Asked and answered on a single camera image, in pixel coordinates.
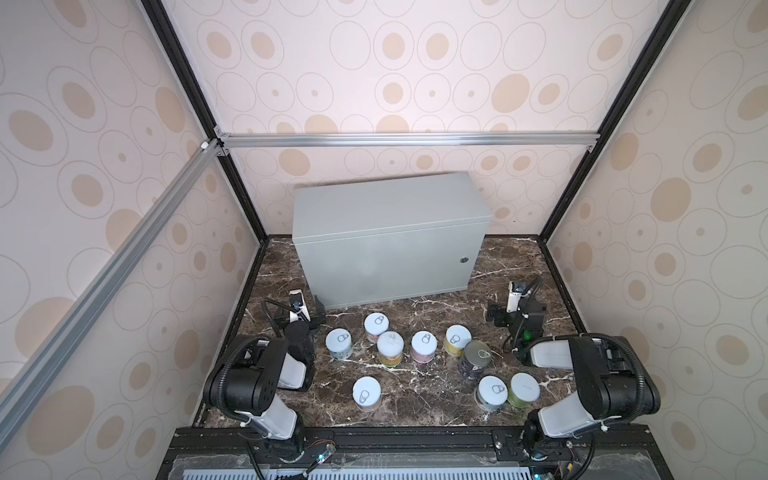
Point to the pink label can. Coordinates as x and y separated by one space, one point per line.
423 347

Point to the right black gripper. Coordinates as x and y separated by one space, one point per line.
513 317

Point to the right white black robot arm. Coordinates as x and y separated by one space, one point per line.
613 387

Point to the green orange plastic-lid can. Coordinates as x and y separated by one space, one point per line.
390 347

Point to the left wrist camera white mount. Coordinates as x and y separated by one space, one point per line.
298 308

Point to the black corner post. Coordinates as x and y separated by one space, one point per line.
160 21
650 53

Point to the light blue label can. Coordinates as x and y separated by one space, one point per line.
339 344

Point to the orange peach label can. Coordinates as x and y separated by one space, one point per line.
367 393

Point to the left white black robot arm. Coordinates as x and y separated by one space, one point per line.
244 383

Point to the teal bear label can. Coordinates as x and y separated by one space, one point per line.
491 393

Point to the left black corner post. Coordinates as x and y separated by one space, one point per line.
160 21

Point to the yellow label can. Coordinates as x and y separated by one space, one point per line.
457 337

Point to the dark blue tin can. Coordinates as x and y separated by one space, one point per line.
475 358

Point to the back horizontal aluminium rail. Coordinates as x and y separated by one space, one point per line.
402 139

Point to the grey metal cabinet box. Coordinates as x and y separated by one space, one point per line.
376 241

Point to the right black corner post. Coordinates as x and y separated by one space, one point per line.
650 53

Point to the left side aluminium rail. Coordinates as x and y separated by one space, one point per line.
50 358

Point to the pink white small can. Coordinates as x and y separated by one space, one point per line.
375 324

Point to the green label plastic-lid can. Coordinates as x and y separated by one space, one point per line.
523 390

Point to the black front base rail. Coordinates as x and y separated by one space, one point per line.
624 452

